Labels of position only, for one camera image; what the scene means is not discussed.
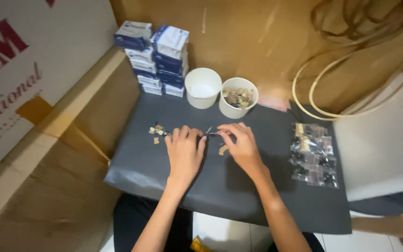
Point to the small brown cardboard box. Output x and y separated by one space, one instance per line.
390 225

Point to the person's black trousers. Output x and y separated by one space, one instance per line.
142 220

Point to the brown cardboard carton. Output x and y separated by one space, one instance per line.
58 182

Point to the pink paper sheet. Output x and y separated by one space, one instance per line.
273 102

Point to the person's left hand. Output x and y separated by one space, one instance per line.
184 154

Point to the cluster of tan pieces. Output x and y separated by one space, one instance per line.
157 130

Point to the stack of blue white boxes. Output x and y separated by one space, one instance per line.
159 63

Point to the tan piece pair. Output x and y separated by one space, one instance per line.
223 149

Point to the pile of clear plastic bags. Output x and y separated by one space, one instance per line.
313 154

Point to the empty white paper cup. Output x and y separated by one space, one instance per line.
202 89

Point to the yellow packet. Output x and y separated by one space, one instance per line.
198 245

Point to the black mat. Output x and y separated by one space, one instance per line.
222 189

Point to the small metal clip part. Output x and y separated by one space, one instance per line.
210 131

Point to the person's right hand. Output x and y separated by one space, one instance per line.
243 148

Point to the white chair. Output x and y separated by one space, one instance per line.
380 150

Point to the white carton with red print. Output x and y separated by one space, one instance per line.
19 70

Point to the heap of tan pieces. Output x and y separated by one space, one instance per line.
238 97

